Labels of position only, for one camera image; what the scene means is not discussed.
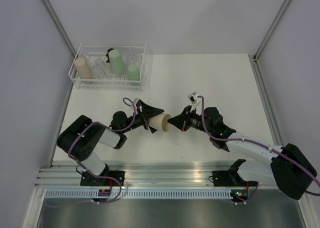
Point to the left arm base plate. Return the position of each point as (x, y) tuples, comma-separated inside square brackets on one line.
[(87, 180)]

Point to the right aluminium frame post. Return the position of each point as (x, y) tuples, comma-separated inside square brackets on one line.
[(275, 22)]

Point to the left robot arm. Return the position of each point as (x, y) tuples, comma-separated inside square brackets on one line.
[(80, 139)]

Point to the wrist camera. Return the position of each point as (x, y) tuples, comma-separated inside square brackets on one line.
[(137, 102), (195, 100)]

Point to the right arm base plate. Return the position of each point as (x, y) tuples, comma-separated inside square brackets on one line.
[(222, 178)]

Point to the tall green plastic cup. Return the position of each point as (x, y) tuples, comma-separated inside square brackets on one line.
[(116, 62)]

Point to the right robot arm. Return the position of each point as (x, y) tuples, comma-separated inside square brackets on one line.
[(285, 166)]

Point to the white slotted cable duct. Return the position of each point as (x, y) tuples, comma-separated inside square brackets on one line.
[(219, 194)]

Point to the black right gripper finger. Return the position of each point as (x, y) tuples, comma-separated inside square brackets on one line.
[(179, 125), (178, 118)]

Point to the white wire dish rack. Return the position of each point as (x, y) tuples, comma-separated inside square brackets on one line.
[(93, 52)]

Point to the left aluminium frame post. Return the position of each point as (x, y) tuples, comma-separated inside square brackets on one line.
[(58, 25)]

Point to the aluminium frame post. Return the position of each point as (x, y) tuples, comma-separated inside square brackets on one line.
[(58, 25), (275, 22)]

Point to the short green plastic cup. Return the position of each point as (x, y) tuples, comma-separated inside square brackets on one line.
[(133, 72)]

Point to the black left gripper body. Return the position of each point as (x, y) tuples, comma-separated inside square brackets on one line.
[(141, 119)]

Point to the aluminium mounting rail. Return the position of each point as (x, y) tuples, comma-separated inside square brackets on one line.
[(137, 175)]

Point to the beige plastic cup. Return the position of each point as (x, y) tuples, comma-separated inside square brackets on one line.
[(83, 69), (160, 122)]

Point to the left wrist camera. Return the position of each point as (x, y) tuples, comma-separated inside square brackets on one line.
[(137, 102)]

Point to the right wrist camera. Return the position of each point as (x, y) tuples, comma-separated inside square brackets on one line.
[(195, 100)]

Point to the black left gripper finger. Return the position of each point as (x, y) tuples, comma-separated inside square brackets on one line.
[(147, 111), (153, 130)]

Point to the clear faceted glass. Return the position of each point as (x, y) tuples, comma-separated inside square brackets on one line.
[(133, 51), (133, 59), (99, 62), (99, 72)]

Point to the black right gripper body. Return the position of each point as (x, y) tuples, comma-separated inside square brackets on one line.
[(193, 120)]

